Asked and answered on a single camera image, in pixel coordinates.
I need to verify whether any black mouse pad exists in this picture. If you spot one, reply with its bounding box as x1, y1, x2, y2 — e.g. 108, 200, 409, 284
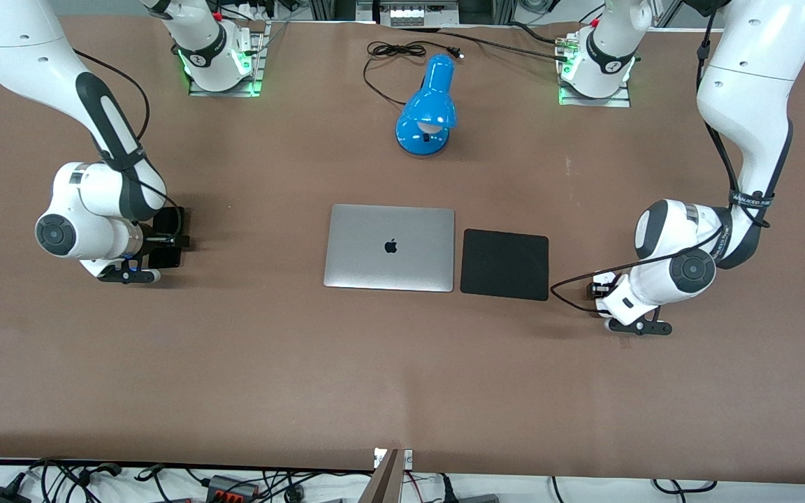
460, 228, 550, 302

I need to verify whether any silver closed laptop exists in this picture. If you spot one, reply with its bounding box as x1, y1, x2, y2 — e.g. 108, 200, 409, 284
324, 204, 456, 293

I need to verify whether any grey box with orange connectors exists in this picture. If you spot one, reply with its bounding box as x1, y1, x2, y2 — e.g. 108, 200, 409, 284
205, 474, 261, 503

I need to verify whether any blue desk lamp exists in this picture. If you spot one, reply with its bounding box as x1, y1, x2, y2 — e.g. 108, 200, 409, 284
395, 54, 458, 156

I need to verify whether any grey power strip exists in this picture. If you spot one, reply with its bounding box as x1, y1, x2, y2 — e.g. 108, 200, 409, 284
375, 0, 460, 27

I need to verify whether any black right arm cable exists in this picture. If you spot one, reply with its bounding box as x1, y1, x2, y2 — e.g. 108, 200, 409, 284
73, 49, 187, 245

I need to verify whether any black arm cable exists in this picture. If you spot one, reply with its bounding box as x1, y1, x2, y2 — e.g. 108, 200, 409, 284
549, 0, 774, 312
73, 49, 187, 245

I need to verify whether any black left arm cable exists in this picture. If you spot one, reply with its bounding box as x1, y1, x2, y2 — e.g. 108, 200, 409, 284
549, 0, 774, 312

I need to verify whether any black printed cable strap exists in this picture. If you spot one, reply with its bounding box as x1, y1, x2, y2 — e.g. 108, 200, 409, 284
728, 190, 775, 228

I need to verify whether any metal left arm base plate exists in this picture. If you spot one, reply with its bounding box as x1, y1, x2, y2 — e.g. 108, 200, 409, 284
558, 31, 632, 108

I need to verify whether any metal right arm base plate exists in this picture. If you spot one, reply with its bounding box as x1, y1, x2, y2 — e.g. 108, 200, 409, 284
188, 21, 270, 97

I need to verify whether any white label bracket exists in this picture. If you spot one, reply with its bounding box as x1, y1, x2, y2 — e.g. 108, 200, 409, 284
373, 449, 414, 469

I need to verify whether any long black table cable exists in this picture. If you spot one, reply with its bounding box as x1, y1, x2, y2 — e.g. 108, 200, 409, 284
396, 27, 574, 64

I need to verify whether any wooden post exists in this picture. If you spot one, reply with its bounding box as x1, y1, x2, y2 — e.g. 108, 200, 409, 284
366, 449, 405, 503

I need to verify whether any black lamp power cord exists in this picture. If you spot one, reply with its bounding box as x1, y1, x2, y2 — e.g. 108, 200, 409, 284
363, 41, 465, 107

